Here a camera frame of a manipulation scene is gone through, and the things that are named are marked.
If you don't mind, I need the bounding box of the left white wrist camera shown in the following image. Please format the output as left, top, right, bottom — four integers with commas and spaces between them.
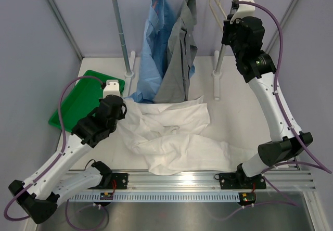
103, 80, 121, 98

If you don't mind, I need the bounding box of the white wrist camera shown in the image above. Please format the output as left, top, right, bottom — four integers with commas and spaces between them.
230, 0, 255, 24
103, 80, 121, 98

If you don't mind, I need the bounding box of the grey shirt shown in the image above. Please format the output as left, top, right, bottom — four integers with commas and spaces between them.
153, 0, 198, 104

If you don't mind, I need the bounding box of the metal wire hanger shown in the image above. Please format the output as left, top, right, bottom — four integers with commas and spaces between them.
209, 0, 227, 32

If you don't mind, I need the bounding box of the white shirt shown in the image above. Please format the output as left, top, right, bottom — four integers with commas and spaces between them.
118, 97, 255, 175

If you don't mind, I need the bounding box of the black mounting plate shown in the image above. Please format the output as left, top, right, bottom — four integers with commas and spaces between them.
214, 172, 266, 190
101, 173, 129, 190

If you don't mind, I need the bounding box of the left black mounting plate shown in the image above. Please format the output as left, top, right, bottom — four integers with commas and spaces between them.
101, 173, 129, 190

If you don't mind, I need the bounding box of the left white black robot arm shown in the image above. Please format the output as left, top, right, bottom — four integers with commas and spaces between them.
8, 95, 127, 224

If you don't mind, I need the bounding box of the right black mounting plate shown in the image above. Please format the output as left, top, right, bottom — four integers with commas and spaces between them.
214, 172, 266, 190

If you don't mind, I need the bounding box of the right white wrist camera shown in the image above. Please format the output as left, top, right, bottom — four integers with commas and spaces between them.
230, 0, 255, 24

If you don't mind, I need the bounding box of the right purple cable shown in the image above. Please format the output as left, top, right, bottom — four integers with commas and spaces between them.
253, 3, 332, 174

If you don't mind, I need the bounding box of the green plastic tray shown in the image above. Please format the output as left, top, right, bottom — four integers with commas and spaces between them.
48, 70, 125, 132

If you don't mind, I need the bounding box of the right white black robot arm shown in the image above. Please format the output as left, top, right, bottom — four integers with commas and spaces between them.
222, 15, 313, 188

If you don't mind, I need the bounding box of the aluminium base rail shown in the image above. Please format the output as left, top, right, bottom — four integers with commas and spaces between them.
66, 170, 317, 193

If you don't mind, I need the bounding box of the light blue shirt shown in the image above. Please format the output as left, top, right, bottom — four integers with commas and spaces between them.
130, 0, 195, 103

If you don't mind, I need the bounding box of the white slotted cable duct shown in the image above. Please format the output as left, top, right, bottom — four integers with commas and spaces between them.
70, 192, 240, 202

